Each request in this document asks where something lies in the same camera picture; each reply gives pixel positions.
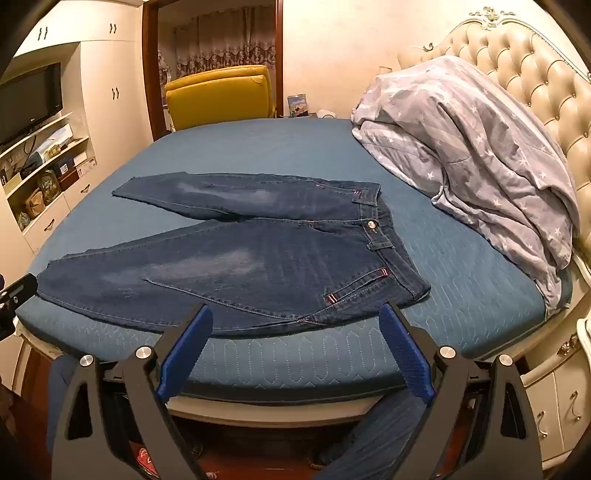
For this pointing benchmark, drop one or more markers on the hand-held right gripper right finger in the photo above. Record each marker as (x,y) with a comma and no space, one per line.
(406,350)

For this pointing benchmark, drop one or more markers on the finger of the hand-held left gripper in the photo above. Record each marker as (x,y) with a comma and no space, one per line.
(14,302)

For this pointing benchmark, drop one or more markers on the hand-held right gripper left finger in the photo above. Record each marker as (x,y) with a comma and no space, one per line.
(184,355)

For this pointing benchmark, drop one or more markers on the dark blue denim pants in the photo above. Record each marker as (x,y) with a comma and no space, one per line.
(277,258)

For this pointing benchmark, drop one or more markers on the person's right leg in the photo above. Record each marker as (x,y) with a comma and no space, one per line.
(374,438)

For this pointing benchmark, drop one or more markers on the person's leg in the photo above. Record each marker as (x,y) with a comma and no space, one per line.
(374,438)
(60,401)

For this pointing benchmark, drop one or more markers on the brown bag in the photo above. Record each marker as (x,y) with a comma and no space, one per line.
(33,205)

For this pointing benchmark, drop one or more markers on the person's left leg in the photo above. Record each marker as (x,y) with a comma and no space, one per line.
(60,401)

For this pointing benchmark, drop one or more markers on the red slipper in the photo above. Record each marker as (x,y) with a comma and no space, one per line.
(145,461)

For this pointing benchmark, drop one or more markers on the green patterned bag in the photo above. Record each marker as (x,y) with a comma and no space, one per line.
(49,187)

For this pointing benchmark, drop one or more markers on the reddish brown box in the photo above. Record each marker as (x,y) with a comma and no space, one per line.
(68,179)

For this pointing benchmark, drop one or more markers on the white box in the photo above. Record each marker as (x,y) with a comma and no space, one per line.
(81,162)

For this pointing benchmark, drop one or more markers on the cream carved nightstand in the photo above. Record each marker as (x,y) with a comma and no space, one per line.
(558,397)

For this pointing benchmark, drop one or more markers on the black flat television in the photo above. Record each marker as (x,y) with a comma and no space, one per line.
(27,101)

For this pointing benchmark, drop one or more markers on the grey star-print quilt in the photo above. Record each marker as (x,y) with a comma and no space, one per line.
(461,138)

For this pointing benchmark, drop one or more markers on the bed with blue sheet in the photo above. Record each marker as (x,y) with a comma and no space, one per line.
(277,143)

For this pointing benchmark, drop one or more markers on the small white object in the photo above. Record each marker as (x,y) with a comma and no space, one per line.
(326,113)

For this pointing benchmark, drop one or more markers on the yellow armchair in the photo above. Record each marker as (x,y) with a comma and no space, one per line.
(217,101)

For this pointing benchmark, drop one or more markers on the patterned lace curtain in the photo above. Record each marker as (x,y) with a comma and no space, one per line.
(221,41)

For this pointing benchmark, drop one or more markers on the cream tufted headboard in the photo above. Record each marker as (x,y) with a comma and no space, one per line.
(531,60)

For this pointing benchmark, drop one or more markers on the cream wall cabinet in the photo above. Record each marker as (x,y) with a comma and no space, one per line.
(115,64)

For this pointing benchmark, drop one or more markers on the small picture frame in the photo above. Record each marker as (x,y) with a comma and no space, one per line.
(297,106)

